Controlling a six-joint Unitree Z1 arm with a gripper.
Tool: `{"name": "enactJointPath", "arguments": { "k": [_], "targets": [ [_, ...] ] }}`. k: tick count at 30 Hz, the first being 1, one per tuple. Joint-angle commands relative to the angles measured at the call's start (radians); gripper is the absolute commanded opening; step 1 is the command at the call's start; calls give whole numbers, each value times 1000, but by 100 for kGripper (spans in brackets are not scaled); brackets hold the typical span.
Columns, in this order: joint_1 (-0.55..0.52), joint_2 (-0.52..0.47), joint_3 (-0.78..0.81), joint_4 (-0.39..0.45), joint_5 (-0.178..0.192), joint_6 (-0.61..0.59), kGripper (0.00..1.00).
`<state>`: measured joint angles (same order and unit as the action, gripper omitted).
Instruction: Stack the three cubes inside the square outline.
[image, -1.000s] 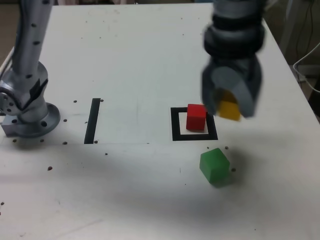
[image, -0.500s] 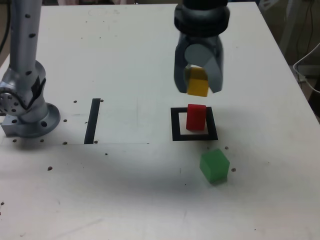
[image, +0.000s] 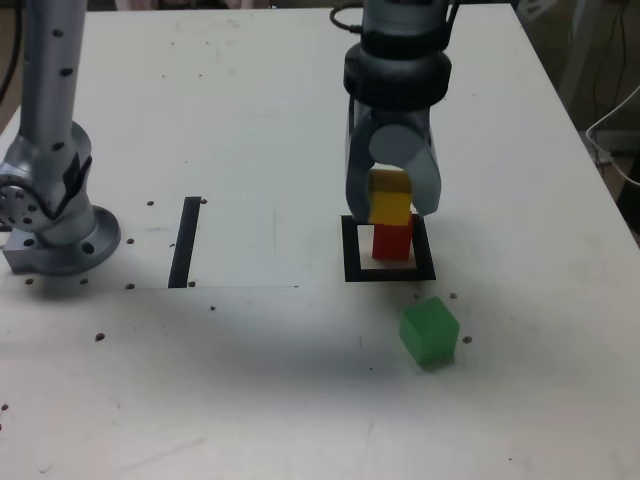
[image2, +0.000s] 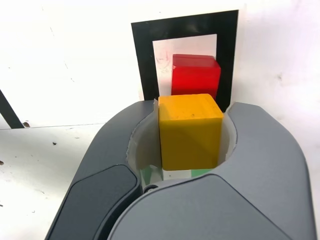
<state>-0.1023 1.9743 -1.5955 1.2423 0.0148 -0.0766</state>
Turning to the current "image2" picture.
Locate yellow cube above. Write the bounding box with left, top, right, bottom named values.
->
left=157, top=93, right=225, bottom=172

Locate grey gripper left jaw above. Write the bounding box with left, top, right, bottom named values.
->
left=46, top=99, right=164, bottom=240

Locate black tape strip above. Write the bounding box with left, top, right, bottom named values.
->
left=0, top=89, right=26, bottom=129

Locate red cube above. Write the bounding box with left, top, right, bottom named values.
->
left=170, top=53, right=223, bottom=106

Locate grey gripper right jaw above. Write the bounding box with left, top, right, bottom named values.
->
left=107, top=101, right=313, bottom=240

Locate black tape square outline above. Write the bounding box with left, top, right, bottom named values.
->
left=130, top=9, right=240, bottom=112

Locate green cube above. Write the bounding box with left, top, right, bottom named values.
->
left=140, top=165, right=215, bottom=185

